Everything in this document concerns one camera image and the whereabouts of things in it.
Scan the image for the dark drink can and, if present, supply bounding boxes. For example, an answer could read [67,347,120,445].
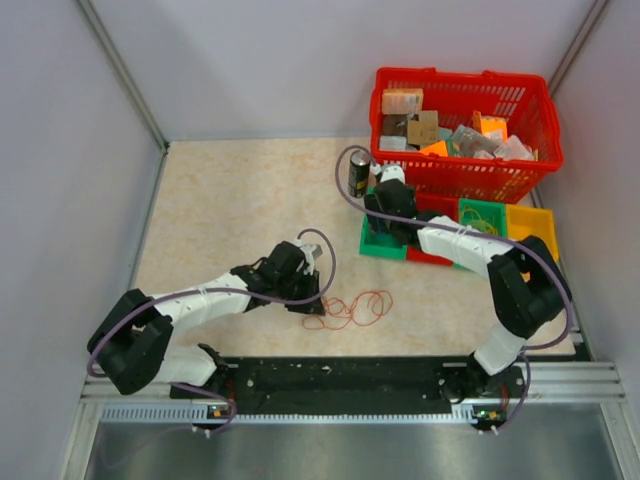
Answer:
[348,150,371,198]

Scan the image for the green bin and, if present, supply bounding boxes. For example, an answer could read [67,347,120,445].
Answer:
[458,198,507,237]
[359,216,407,261]

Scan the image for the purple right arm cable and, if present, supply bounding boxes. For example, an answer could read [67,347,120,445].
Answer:
[333,145,572,436]

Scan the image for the orange packet in basket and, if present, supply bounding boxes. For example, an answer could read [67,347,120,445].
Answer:
[472,110,509,143]

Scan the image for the left green bin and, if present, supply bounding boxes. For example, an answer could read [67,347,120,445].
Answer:
[359,216,407,261]

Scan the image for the yellow bin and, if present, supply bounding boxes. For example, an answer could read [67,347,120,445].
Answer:
[506,204,560,261]

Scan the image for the brown cardboard box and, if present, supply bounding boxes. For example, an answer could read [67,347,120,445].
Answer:
[407,110,439,147]

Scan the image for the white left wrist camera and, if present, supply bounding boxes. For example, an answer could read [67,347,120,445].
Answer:
[294,239,323,275]

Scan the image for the red plastic basket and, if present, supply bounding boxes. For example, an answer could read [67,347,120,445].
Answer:
[369,67,564,203]

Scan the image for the red bin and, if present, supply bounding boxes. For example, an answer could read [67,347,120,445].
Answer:
[406,193,459,267]

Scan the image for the right green bin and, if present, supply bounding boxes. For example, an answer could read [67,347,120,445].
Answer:
[458,198,507,237]

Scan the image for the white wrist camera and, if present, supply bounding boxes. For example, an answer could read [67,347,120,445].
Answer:
[294,239,323,275]
[370,164,406,184]

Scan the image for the blue orange wires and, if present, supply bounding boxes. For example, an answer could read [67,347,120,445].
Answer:
[301,289,395,332]

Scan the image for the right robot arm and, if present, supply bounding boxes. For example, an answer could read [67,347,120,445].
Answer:
[364,179,572,403]

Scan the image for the orange box in basket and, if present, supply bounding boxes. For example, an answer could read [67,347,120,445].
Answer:
[380,88,424,115]

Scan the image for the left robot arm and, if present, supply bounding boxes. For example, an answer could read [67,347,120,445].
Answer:
[87,240,322,397]

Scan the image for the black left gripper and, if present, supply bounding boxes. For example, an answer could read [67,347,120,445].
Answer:
[275,268,325,316]

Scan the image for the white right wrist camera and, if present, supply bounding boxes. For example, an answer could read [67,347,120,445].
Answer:
[370,164,406,184]

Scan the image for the clear plastic bags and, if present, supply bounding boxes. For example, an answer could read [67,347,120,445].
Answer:
[447,125,536,161]

